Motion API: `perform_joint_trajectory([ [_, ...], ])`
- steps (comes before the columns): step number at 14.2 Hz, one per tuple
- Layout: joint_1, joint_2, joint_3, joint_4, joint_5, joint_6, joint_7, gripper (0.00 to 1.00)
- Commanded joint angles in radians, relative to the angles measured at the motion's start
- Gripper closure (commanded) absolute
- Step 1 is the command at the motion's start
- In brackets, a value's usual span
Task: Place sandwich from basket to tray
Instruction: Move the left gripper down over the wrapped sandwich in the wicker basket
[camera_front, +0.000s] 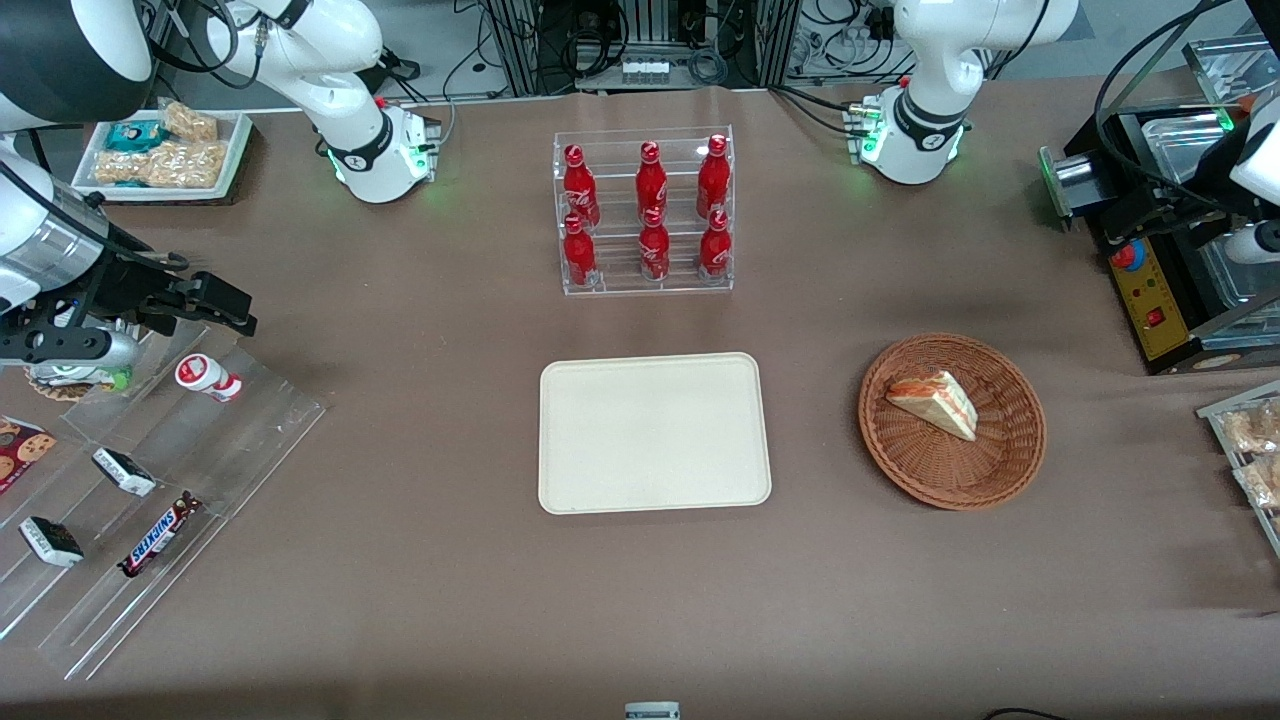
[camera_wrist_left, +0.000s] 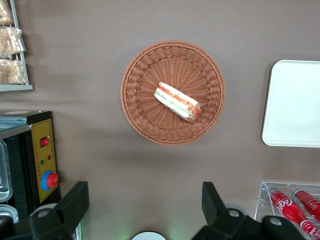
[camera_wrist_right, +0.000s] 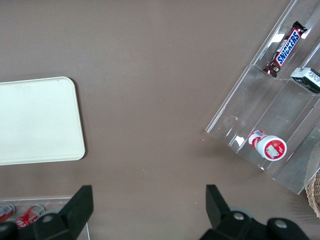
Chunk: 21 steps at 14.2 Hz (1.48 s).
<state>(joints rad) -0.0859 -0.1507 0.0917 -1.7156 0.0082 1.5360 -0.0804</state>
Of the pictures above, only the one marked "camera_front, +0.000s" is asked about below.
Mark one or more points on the large peanut brittle packet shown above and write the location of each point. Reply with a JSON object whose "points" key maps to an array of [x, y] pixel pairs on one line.
{"points": [[165, 165]]}

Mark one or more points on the red white yogurt bottle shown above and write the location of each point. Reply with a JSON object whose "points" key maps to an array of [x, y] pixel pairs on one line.
{"points": [[205, 376]]}

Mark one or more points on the teal snack packet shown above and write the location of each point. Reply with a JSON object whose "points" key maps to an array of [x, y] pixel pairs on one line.
{"points": [[133, 135]]}

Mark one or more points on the aluminium frame rack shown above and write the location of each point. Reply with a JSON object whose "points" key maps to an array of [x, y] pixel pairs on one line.
{"points": [[520, 45]]}

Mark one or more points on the red cookie packet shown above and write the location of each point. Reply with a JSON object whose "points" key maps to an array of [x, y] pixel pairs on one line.
{"points": [[20, 450]]}

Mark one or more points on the small peanut brittle packet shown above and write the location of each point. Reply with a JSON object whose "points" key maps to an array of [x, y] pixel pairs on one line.
{"points": [[190, 122]]}

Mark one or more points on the clear acrylic stepped display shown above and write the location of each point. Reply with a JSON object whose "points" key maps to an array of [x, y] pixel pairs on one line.
{"points": [[230, 440]]}

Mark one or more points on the white power strip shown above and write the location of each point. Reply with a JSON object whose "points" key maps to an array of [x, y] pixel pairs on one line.
{"points": [[645, 72]]}

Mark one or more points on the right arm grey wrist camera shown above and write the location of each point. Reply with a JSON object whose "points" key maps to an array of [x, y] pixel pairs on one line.
{"points": [[70, 345]]}

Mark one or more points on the beige plastic tray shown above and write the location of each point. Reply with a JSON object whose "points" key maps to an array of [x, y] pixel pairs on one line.
{"points": [[650, 435]]}

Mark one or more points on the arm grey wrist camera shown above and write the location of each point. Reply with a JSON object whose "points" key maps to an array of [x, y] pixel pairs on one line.
{"points": [[1255, 243], [70, 345]]}

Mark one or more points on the clear bagged pastry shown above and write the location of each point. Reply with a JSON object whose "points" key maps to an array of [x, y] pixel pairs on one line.
{"points": [[1255, 430], [1262, 482]]}

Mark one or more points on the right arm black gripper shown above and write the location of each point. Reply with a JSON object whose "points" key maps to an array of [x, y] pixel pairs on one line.
{"points": [[122, 284]]}

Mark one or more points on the grey snack tray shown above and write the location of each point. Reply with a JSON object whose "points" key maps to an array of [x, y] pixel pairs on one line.
{"points": [[1215, 420]]}

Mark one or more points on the clear acrylic bottle rack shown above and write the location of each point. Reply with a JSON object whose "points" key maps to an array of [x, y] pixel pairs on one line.
{"points": [[620, 275]]}

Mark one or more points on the brown wicker basket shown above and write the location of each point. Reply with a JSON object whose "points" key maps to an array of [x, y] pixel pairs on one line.
{"points": [[950, 470]]}

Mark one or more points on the brown Snickers bar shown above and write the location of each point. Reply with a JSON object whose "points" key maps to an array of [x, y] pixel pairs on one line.
{"points": [[158, 535]]}

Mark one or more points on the white snack tray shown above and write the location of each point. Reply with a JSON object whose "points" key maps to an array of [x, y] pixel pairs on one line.
{"points": [[235, 150]]}

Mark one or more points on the triangular sandwich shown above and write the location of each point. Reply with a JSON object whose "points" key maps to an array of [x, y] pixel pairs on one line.
{"points": [[935, 400]]}

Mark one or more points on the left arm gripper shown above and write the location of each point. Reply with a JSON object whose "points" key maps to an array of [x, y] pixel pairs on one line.
{"points": [[1138, 212]]}

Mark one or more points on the white label plate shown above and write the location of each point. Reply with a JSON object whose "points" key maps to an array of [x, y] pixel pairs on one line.
{"points": [[652, 711]]}

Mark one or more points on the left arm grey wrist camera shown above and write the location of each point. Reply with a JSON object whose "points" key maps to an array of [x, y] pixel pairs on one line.
{"points": [[1255, 243]]}

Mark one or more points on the black sealing machine yellow panel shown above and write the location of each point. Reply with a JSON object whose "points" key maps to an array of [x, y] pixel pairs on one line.
{"points": [[1150, 300]]}

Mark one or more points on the black white snack bar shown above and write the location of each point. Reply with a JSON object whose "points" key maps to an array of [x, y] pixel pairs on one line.
{"points": [[124, 472], [52, 541]]}

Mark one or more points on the red cola bottle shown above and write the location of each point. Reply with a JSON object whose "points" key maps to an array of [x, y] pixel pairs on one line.
{"points": [[580, 190], [651, 180], [655, 252], [579, 258], [715, 248], [713, 180]]}

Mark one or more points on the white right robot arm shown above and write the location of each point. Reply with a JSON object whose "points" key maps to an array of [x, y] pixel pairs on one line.
{"points": [[350, 40]]}

